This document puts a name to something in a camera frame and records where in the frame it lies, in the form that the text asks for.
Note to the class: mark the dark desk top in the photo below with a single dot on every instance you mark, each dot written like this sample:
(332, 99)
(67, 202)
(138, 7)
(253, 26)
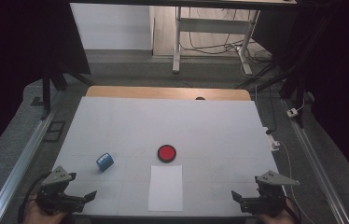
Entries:
(194, 3)

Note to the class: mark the person's left hand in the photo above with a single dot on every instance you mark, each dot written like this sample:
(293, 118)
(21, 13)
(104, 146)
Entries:
(40, 218)

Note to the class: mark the black table grommet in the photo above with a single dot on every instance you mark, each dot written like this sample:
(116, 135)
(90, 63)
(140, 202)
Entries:
(200, 98)

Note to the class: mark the black curtain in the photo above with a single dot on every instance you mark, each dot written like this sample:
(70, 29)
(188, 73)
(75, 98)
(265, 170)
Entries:
(343, 77)
(14, 62)

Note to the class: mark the white metal desk frame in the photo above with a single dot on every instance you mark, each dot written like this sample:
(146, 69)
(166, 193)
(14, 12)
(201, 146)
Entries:
(213, 25)

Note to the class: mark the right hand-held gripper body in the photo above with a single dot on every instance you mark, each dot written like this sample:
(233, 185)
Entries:
(267, 202)

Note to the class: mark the round red ink pad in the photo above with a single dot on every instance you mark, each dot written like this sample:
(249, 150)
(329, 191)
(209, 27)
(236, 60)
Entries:
(166, 153)

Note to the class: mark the aluminium rail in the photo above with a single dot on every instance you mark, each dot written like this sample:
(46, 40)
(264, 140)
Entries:
(315, 161)
(20, 168)

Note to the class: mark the large white table cover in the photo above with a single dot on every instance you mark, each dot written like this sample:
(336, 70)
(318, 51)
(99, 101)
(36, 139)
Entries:
(175, 124)

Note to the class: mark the black stand legs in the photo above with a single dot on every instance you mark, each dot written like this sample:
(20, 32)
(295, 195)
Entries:
(46, 93)

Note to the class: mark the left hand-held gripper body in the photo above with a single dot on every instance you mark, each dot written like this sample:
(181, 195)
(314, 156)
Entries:
(54, 199)

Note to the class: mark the small white adapter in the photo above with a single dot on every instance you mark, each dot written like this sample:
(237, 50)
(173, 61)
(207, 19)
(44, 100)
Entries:
(292, 112)

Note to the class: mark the white power strip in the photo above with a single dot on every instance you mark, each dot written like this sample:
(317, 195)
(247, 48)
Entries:
(272, 141)

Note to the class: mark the blue stamp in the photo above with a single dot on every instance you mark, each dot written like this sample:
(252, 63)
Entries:
(104, 162)

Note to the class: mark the person's right hand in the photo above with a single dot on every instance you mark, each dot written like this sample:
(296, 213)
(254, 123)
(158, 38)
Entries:
(283, 219)

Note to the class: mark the white paper sheet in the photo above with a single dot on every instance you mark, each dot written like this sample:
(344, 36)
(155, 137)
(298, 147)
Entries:
(165, 189)

